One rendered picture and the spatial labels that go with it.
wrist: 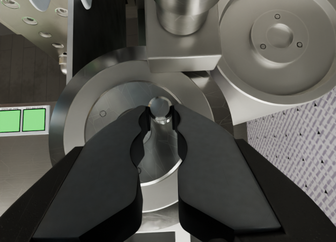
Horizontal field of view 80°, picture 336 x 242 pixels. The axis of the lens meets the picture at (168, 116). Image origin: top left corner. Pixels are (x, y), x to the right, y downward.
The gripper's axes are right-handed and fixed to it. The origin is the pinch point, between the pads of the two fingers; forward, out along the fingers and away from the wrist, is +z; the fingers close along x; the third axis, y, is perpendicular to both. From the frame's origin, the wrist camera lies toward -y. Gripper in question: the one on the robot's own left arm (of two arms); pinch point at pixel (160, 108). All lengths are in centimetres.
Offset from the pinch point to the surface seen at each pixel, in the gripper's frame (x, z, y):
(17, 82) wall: -154, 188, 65
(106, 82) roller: -4.2, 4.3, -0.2
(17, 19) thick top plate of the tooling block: -25.2, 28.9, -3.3
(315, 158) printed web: 15.8, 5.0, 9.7
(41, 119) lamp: -30.1, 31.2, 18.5
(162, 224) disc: -0.4, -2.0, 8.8
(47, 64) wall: -120, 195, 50
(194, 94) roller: 2.5, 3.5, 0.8
